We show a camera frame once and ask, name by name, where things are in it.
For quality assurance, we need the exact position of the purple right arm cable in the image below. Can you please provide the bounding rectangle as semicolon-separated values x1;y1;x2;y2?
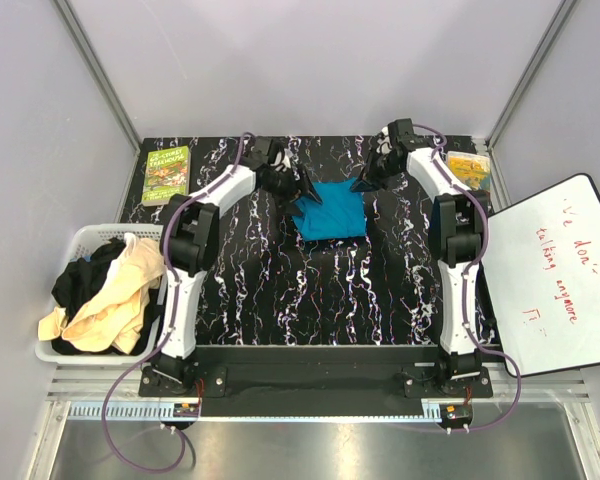
412;122;526;435

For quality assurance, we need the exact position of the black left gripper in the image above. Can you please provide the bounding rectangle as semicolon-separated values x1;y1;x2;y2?
259;162;320;216

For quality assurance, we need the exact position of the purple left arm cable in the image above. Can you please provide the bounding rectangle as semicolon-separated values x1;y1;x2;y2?
99;131;256;475

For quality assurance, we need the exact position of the Brideshead Revisited paperback book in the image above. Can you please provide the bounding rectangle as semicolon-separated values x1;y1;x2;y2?
446;151;491;192

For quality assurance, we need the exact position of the white whiteboard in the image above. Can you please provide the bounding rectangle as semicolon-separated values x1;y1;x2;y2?
482;174;600;376

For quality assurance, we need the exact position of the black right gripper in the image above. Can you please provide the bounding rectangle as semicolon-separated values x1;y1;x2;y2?
349;148;401;194

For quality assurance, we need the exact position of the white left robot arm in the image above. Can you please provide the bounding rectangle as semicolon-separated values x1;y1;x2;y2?
151;138;322;396

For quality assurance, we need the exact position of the black t-shirt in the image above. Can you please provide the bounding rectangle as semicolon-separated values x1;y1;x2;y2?
47;237;158;357

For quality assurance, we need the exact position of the blue t-shirt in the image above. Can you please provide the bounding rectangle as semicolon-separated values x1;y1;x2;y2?
292;179;366;241

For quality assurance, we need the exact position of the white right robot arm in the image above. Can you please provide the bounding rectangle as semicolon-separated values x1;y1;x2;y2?
351;118;488;397

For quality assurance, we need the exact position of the cream t-shirt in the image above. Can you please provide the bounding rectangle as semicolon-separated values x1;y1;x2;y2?
37;233;165;354

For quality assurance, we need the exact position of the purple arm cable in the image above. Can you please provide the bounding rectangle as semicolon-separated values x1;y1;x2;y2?
412;122;526;435
99;131;256;475

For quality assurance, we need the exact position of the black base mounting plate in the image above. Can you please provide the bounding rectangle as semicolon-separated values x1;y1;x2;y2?
139;346;493;422

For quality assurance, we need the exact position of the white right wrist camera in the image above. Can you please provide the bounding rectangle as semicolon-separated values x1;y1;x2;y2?
376;126;394;156

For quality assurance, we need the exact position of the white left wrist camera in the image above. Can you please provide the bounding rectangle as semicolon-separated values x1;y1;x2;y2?
272;149;292;172

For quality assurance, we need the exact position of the green Treehouse paperback book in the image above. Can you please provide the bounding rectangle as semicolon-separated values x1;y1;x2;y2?
141;146;191;207

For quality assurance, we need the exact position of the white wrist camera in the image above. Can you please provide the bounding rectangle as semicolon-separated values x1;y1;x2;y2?
272;149;292;172
376;126;394;156

